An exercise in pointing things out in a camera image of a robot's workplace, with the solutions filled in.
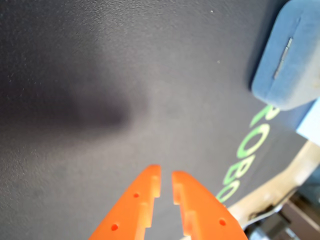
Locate dark mat with WOWROBO print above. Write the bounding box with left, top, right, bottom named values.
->
left=0, top=0, right=312, bottom=240

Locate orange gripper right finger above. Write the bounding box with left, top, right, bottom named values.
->
left=171, top=170, right=248, bottom=240

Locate white cardboard box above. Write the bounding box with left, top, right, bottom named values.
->
left=296, top=98, right=320, bottom=147

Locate grey square case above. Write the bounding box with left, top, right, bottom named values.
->
left=251, top=0, right=320, bottom=112

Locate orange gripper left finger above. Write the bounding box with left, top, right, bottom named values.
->
left=88, top=164, right=162, bottom=240

